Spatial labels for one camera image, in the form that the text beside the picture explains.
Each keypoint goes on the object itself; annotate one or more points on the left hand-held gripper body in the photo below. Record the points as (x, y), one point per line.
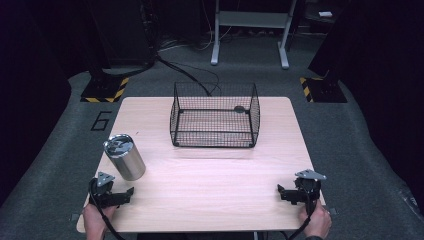
(104, 191)

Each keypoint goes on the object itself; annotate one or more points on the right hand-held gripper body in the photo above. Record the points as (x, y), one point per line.
(308, 186)

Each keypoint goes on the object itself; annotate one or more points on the person's left hand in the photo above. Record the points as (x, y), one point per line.
(95, 220)

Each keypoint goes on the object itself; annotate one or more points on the person's right hand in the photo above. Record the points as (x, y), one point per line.
(317, 220)

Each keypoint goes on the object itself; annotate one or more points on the stainless steel tumbler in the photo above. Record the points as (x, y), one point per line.
(126, 161)

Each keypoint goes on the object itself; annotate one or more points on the small dark round disc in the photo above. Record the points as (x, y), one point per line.
(239, 109)

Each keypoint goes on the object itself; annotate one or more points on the black yellow-striped stand base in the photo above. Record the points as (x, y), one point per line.
(325, 90)
(105, 90)

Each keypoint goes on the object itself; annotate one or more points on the dark curtain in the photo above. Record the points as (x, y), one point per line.
(26, 83)
(386, 66)

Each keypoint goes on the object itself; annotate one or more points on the black cabinet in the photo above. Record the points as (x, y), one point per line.
(123, 31)

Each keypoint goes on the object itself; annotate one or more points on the small white box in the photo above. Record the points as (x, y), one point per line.
(325, 14)

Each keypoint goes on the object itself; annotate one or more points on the white metal stand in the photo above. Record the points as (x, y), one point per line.
(250, 19)

